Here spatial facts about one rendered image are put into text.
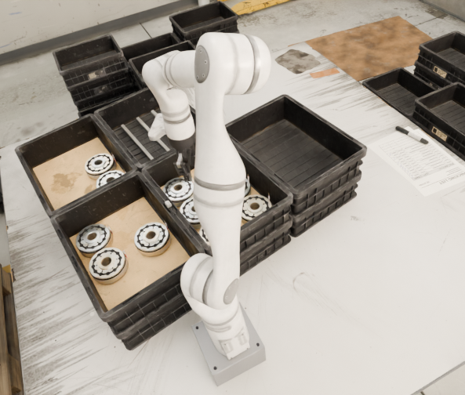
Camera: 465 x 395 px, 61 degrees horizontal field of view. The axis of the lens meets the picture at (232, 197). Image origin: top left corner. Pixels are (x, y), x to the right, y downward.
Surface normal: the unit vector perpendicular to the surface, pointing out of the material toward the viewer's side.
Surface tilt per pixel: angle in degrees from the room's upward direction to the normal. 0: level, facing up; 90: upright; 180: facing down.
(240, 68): 75
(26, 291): 0
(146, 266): 0
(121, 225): 0
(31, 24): 90
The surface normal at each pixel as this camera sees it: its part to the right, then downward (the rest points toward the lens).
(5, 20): 0.43, 0.65
